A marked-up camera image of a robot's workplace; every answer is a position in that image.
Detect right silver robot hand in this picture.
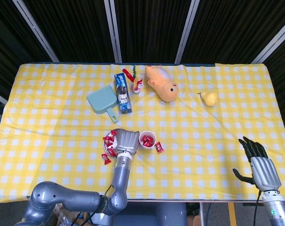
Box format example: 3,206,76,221
233,137,283,192

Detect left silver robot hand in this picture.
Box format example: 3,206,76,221
115,129,140,155

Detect white paper cup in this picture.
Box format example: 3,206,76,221
139,130,157,149

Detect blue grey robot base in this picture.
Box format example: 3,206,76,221
90,202,188,226

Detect round steel plate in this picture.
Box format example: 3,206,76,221
103,129,121,157

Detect blue cookie package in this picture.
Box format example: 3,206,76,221
113,73,133,115

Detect yellow tape strip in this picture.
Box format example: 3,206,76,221
228,202,236,226

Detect small colourful toy figure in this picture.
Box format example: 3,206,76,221
122,65,143,94

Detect yellow white checked tablecloth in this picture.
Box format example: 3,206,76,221
0,62,285,202

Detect orange plush animal toy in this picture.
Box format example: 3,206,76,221
144,65,179,103

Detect grey metal table leg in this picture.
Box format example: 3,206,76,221
199,202,205,226

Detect yellow pear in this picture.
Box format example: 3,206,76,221
198,90,219,107

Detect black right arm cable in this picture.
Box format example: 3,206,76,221
254,191,262,226

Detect teal plastic pan with handle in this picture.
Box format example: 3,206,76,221
86,85,119,123

